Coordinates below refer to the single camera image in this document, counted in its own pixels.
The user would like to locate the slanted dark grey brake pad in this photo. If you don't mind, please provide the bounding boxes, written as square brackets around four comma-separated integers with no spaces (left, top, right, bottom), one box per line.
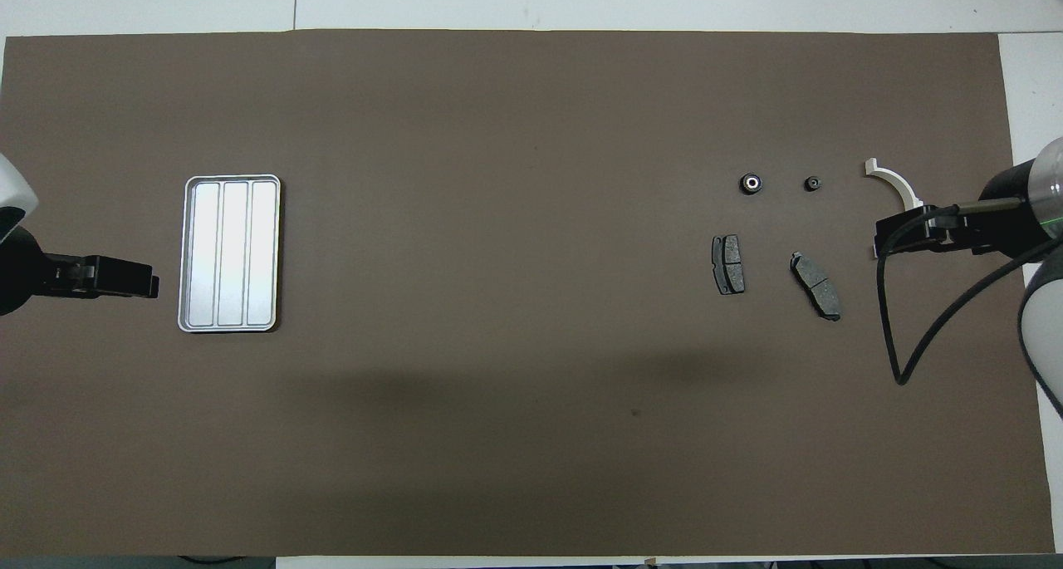
[789,252,842,322]

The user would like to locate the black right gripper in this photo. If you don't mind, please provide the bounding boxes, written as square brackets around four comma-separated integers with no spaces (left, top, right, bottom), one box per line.
[876,160,1051,258]

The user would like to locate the silver metal tray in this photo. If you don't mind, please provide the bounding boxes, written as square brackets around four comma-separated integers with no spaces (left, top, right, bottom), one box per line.
[178,174,282,333]

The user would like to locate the brown table mat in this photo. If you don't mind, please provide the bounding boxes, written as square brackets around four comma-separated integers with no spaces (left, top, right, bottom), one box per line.
[0,29,1056,557]

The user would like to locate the rectangular dark grey brake pad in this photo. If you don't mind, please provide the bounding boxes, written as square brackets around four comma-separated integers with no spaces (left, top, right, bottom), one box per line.
[711,234,747,296]

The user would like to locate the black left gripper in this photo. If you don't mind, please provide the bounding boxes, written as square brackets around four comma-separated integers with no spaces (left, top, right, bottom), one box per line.
[0,227,160,316]

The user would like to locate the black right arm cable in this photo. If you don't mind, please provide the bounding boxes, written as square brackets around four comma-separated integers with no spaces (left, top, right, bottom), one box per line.
[876,198,1063,385]

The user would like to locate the white curved plastic bracket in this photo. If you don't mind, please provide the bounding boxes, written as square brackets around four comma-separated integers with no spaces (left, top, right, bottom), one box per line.
[864,158,923,259]

